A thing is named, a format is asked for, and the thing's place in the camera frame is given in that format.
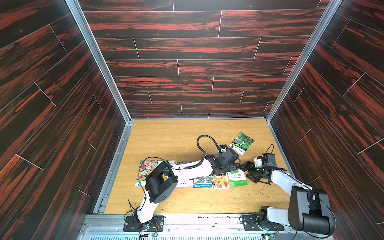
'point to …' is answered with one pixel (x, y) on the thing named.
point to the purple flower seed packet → (203, 182)
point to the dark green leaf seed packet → (241, 143)
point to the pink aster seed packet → (186, 183)
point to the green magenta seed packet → (237, 178)
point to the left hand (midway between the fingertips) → (236, 167)
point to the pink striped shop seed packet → (221, 181)
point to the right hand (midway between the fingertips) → (245, 170)
